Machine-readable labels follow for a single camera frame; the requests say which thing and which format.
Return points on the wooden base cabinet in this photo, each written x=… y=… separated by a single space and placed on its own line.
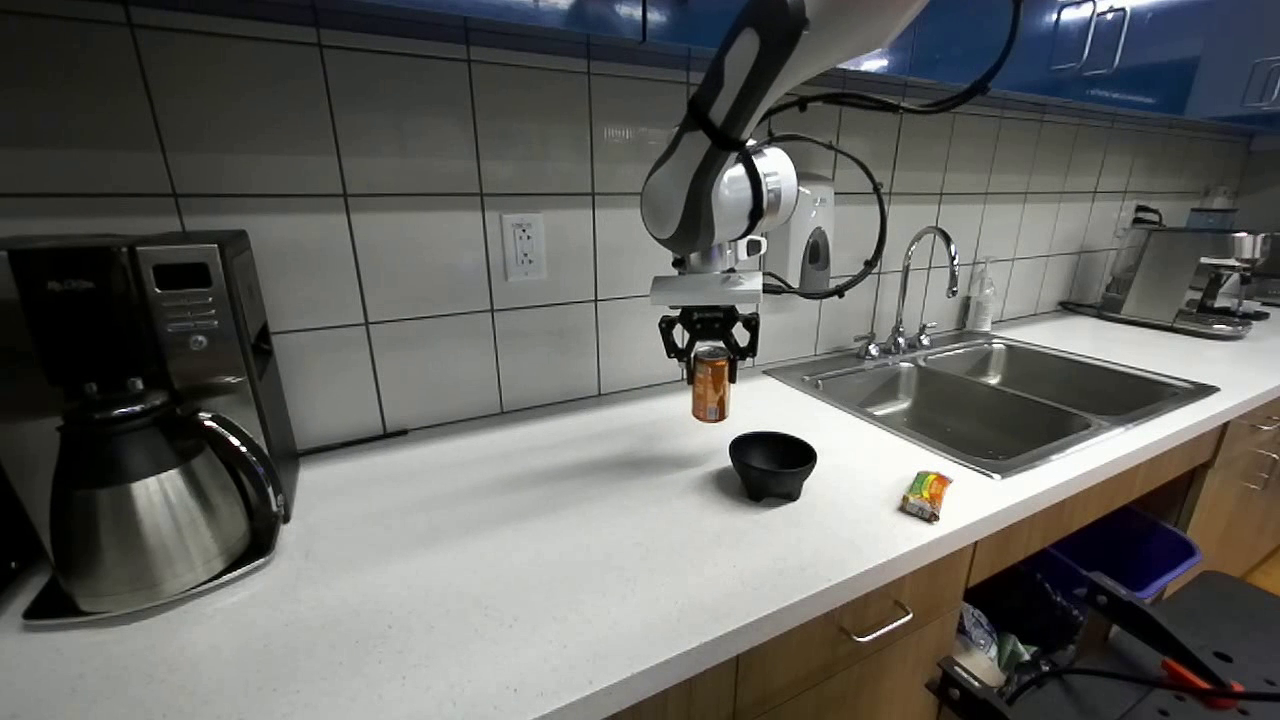
x=1232 y=501

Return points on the steel coffee carafe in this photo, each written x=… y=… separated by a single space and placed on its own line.
x=146 y=523

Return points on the black bowl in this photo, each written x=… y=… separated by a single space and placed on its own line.
x=774 y=466

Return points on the silver espresso machine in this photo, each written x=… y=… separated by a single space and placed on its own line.
x=1175 y=282

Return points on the orange soda can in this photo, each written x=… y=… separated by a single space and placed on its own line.
x=708 y=390

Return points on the orange green snack packet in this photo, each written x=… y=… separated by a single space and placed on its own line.
x=927 y=494

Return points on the white wall soap dispenser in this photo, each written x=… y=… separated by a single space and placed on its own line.
x=816 y=242

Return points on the white wall outlet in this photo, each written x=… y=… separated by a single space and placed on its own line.
x=525 y=248

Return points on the blue plastic bin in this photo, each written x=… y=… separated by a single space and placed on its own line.
x=1127 y=554

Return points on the wooden drawer front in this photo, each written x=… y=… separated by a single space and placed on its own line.
x=824 y=652

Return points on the chrome faucet spout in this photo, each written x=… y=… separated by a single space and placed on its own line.
x=934 y=242

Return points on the steel double sink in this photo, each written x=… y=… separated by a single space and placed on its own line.
x=985 y=403

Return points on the clear soap bottle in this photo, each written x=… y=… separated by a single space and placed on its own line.
x=982 y=309

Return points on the blue cabinet door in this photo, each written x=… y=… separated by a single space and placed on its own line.
x=1002 y=44
x=1161 y=52

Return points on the black coffee maker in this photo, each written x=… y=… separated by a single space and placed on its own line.
x=202 y=307

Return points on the black equipment stand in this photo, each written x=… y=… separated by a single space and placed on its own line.
x=1201 y=640

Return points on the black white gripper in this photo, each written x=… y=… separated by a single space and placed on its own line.
x=707 y=296

